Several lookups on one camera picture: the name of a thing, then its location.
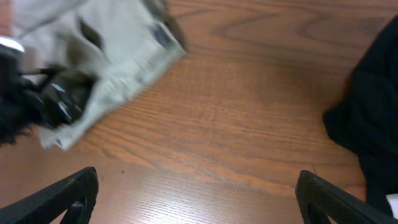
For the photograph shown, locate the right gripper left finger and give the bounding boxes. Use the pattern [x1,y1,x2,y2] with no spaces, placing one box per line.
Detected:
[1,167,99,223]

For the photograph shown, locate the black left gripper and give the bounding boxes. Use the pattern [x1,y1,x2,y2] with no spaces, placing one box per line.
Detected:
[1,36,93,144]

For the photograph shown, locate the black garment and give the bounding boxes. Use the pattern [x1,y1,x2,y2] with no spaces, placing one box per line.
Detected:
[323,17,397,216]

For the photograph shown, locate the white garment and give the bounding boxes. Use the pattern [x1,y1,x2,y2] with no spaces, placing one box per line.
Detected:
[386,194,398,219]

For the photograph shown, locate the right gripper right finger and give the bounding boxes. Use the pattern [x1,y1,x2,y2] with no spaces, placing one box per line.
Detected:
[295,170,397,224]

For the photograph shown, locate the khaki shorts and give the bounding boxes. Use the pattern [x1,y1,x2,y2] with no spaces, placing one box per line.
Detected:
[12,0,185,150]

